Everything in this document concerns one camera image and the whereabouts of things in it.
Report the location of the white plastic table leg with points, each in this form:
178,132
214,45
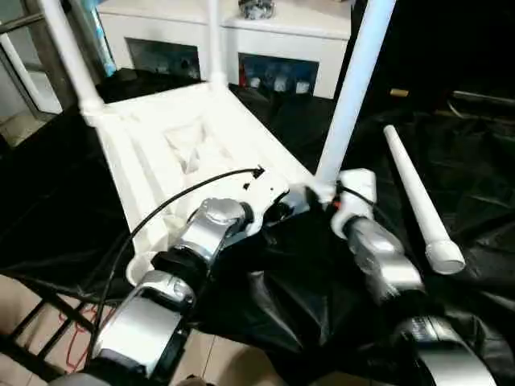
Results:
354,80
410,181
68,48
215,40

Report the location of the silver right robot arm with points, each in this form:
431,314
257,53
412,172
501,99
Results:
382,249

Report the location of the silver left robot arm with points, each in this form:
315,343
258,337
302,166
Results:
209,233

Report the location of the black mat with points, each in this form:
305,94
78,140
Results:
301,281

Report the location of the white jar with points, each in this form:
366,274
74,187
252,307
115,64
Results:
254,83
301,86
278,83

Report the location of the small yellow label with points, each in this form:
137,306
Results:
399,93

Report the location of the black metal bar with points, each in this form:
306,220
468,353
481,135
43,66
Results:
483,98

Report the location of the black backdrop cloth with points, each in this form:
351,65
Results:
442,40

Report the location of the white glass-door cabinet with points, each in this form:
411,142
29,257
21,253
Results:
161,20

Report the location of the blue and white roll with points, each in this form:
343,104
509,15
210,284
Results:
105,48

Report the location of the black metal rack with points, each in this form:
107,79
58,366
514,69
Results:
40,321

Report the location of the white pole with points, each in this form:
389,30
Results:
22,76

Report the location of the black tripod pole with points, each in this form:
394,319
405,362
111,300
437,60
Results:
20,24

